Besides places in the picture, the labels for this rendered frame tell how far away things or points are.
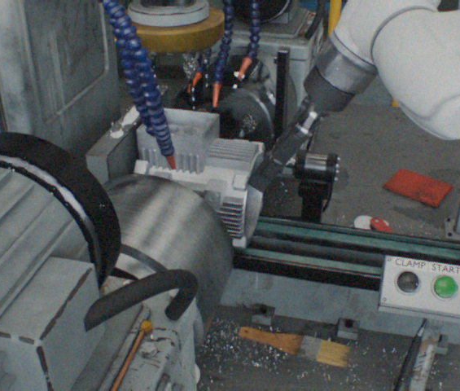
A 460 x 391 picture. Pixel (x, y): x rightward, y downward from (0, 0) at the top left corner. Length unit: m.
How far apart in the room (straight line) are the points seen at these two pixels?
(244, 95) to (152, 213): 0.51
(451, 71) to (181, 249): 0.39
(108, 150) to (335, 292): 0.47
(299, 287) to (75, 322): 0.71
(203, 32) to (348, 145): 0.91
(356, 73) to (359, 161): 0.85
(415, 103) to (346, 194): 0.85
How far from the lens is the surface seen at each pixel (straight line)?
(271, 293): 1.14
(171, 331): 0.63
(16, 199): 0.49
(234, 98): 1.26
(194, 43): 0.94
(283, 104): 1.14
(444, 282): 0.86
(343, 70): 0.86
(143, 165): 1.06
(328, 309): 1.14
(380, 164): 1.69
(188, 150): 1.03
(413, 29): 0.75
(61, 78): 1.09
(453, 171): 1.72
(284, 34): 1.47
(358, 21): 0.83
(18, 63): 0.96
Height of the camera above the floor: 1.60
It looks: 32 degrees down
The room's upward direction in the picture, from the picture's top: straight up
